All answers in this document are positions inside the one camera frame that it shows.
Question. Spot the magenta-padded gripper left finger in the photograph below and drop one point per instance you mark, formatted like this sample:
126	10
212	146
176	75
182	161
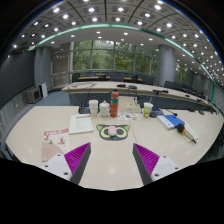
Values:
58	165

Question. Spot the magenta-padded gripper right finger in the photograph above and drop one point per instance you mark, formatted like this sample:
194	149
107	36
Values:
163	165

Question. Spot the black green cat-face mouse pad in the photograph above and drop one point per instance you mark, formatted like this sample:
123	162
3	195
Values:
123	132

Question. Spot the pink folding hand fan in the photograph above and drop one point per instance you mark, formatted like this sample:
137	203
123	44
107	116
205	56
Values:
50	151

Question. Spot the red and white paper folder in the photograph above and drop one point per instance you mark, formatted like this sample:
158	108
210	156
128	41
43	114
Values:
60	135

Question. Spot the black handheld microphone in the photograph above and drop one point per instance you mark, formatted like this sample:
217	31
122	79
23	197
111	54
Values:
181	128

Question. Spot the white lined notepad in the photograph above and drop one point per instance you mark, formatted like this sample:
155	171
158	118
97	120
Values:
191	131

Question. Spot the blue and white book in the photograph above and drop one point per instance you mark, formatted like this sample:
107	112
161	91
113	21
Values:
171	120

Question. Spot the white document with red heading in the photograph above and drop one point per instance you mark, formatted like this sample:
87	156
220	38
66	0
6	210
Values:
80	124

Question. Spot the printed paper cup with straw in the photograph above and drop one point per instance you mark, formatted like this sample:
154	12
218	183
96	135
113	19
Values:
147	110

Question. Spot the colourful sticker sheet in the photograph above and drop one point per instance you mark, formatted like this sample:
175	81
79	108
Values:
128	116

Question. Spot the stack of white paper cups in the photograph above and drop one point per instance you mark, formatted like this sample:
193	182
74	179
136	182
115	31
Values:
93	108

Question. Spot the beige cardboard box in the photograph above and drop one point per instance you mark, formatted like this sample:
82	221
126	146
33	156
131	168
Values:
128	106

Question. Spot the white lidded ceramic mug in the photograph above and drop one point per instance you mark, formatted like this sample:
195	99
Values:
104	110

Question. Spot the white box appliance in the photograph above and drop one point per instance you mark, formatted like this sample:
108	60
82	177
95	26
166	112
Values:
33	95

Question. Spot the white standing board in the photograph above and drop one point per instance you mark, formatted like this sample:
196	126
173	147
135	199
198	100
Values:
43	90

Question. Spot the red bottle with green band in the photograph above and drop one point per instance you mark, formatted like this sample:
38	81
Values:
114	106

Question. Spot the long curved conference desk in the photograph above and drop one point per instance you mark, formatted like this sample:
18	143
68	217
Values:
103	86

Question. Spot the group of dark office chairs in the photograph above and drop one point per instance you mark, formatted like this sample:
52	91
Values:
115	78

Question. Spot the group of ceiling lights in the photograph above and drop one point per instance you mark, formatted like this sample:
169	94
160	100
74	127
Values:
91	10

